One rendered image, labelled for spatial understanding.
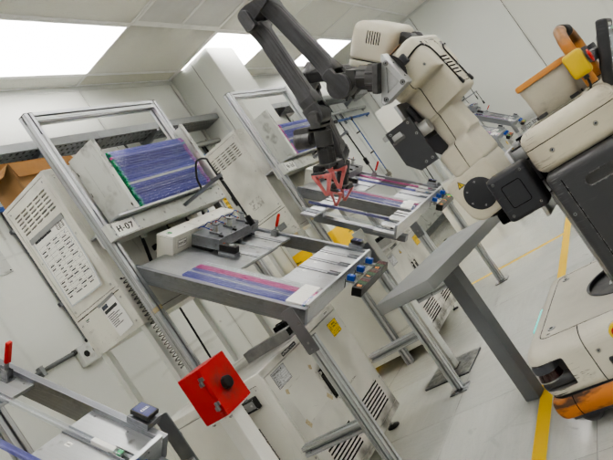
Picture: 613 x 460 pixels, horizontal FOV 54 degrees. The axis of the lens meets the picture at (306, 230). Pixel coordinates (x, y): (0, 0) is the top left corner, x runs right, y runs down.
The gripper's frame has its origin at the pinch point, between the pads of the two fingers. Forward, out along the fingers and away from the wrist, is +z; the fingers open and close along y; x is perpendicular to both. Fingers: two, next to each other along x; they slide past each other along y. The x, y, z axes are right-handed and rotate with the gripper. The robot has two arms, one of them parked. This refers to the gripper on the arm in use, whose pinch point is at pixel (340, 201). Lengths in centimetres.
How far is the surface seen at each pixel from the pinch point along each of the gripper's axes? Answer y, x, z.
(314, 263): 44.5, 9.6, 12.5
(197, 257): 68, -31, 12
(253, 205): -51, -79, 33
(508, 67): -720, -52, -7
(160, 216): 67, -51, -1
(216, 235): 55, -31, 7
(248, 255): 53, -16, 12
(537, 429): 72, 105, 35
